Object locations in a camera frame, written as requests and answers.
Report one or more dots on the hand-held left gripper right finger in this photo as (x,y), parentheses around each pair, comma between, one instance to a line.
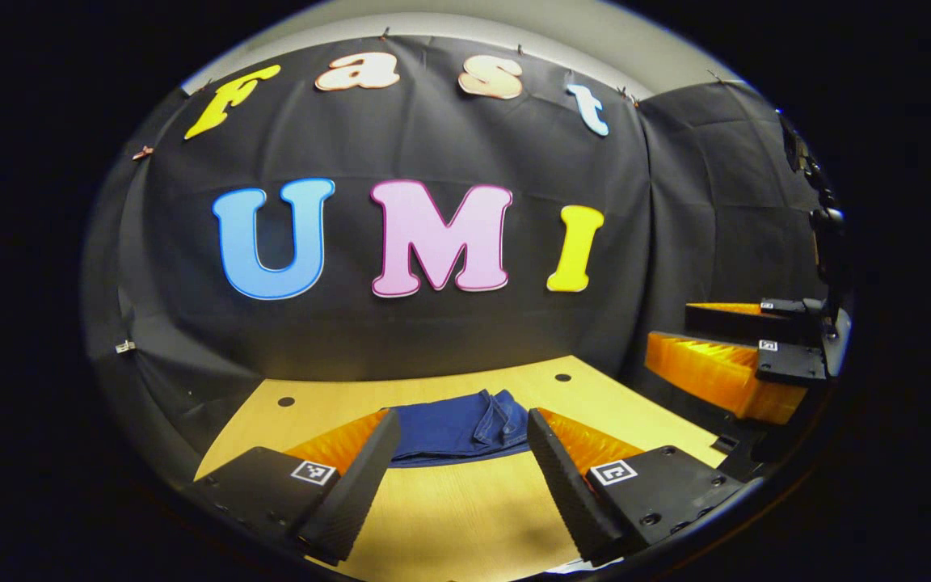
(566,493)

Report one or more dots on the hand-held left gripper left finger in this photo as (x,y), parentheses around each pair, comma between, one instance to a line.
(352,493)

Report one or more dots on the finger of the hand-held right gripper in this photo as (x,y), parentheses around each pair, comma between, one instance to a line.
(740,323)
(789,364)

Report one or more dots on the blue denim jeans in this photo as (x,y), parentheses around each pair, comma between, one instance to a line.
(449,428)

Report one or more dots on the black backdrop cloth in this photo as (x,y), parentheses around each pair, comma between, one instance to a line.
(449,331)

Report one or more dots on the small metal clip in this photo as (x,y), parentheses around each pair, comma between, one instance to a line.
(124,347)

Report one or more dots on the small reddish cloth clip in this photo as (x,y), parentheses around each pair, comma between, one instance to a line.
(142,153)

